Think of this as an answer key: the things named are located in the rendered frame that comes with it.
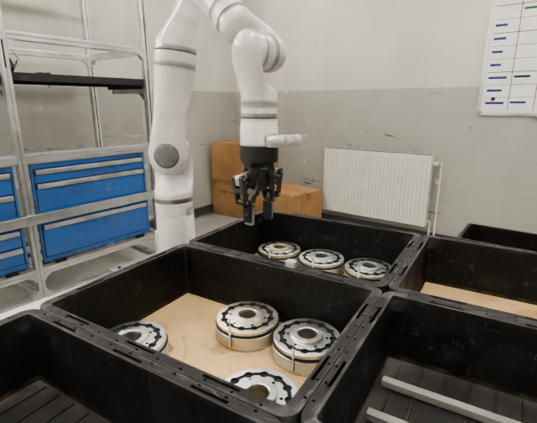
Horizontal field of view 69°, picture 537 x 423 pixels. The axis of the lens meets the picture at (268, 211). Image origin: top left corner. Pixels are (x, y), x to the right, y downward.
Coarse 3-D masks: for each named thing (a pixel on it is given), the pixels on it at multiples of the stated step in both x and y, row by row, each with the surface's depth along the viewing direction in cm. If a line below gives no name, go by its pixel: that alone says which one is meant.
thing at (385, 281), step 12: (288, 216) 98; (300, 216) 97; (216, 228) 87; (228, 228) 89; (372, 228) 88; (384, 228) 87; (192, 240) 80; (228, 252) 73; (240, 252) 73; (408, 252) 73; (396, 264) 68; (336, 276) 63; (348, 276) 63; (384, 276) 63; (384, 288) 60
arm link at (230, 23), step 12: (228, 12) 72; (240, 12) 72; (228, 24) 72; (240, 24) 73; (252, 24) 74; (264, 24) 74; (228, 36) 74; (276, 36) 72; (276, 48) 71; (276, 60) 72; (264, 72) 75
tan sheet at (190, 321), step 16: (176, 304) 75; (192, 304) 75; (208, 304) 75; (144, 320) 69; (160, 320) 69; (176, 320) 69; (192, 320) 69; (208, 320) 69; (176, 336) 64; (192, 336) 64; (208, 336) 64; (176, 352) 60; (192, 352) 60; (208, 352) 60; (224, 352) 60; (240, 352) 60; (256, 352) 60; (272, 352) 60; (208, 368) 56; (224, 368) 56; (240, 368) 56; (272, 368) 56
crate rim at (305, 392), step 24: (144, 264) 68; (264, 264) 68; (360, 288) 59; (48, 312) 52; (360, 312) 53; (120, 336) 47; (168, 360) 42; (216, 384) 39; (312, 384) 39; (264, 408) 36; (288, 408) 36
